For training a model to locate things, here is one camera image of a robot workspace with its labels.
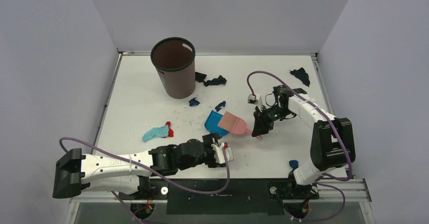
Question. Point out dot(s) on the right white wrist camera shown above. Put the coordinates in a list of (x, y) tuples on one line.
[(255, 99)]

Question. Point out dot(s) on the blue plastic dustpan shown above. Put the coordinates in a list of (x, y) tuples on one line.
[(211, 124)]

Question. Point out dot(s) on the dark blue scrap by bin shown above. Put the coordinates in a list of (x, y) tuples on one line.
[(193, 102)]

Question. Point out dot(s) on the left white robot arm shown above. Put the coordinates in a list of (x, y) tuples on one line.
[(130, 174)]

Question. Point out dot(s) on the black paper scrap far corner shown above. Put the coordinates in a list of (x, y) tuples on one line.
[(302, 75)]

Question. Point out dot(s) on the pink hand brush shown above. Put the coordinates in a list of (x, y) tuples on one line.
[(235, 125)]

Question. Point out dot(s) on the dark blue scrap front right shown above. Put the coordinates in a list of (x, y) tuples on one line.
[(294, 164)]

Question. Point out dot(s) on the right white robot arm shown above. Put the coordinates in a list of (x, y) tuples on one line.
[(332, 144)]

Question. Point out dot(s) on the dark blue scrap by dustpan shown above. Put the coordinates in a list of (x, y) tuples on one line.
[(220, 105)]

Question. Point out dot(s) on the black paper scrap near bin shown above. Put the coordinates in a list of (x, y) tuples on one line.
[(200, 77)]

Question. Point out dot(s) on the black crumpled paper scrap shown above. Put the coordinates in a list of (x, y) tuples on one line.
[(220, 80)]

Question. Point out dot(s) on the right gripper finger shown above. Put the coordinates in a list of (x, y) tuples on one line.
[(257, 123), (265, 128)]

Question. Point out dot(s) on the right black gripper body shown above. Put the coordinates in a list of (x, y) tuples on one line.
[(263, 120)]

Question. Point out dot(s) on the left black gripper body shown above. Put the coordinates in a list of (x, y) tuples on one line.
[(208, 140)]

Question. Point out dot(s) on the aluminium frame rail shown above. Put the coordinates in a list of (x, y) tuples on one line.
[(354, 190)]

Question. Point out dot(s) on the light blue paper scrap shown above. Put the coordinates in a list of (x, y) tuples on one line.
[(156, 132)]

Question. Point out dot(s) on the brown cylindrical waste bin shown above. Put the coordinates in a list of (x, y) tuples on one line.
[(174, 61)]

